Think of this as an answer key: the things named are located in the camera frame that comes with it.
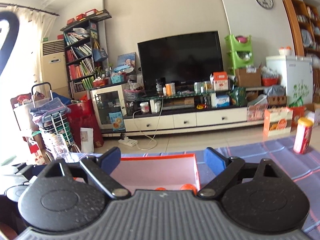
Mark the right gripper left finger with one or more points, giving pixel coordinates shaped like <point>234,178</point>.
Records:
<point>99,169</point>

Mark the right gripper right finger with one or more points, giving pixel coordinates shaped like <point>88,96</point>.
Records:
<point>226,172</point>

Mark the white paper bag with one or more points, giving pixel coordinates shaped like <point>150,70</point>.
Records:
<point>86,139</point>

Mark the white power strip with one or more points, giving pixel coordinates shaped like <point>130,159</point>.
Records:
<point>128,142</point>

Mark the orange fruit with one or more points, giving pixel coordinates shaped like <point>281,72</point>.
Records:
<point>189,187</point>
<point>160,189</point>

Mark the orange cardboard box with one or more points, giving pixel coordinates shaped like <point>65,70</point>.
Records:
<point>149,173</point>

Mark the red shopping bag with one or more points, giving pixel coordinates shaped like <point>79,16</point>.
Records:
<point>82,115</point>

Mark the glass door cabinet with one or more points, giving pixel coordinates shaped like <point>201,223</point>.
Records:
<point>109,106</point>

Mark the white TV stand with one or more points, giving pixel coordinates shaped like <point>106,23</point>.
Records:
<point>189,120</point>

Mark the shopping trolley cart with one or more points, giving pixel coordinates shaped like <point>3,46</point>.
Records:
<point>51,119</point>

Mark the orange white fruit carton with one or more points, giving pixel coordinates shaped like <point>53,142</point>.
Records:
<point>277,121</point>

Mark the blue plaid tablecloth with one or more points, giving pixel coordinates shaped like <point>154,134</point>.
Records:
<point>264,204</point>

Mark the red yellow-lid canister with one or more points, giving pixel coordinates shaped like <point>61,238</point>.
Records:
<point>303,135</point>

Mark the orange white milk carton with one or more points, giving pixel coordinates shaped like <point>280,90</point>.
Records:
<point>220,81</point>

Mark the brown cardboard box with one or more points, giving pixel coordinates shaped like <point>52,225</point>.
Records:
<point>248,77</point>

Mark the orange cylindrical tin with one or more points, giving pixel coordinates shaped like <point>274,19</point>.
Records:
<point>170,89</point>

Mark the green stacking bins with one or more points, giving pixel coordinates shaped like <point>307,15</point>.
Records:
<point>239,52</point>

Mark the beige floor air conditioner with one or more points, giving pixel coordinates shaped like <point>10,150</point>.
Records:
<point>53,66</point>

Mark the black flat television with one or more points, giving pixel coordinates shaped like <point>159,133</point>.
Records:
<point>180,59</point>

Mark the white chest freezer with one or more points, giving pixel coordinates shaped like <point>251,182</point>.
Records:
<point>295,75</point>

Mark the black bookshelf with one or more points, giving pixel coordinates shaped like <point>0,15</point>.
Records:
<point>81,39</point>

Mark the wooden bookshelf right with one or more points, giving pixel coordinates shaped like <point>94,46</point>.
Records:
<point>303,18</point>

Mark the round wall clock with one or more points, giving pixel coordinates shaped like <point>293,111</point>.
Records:
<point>266,4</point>

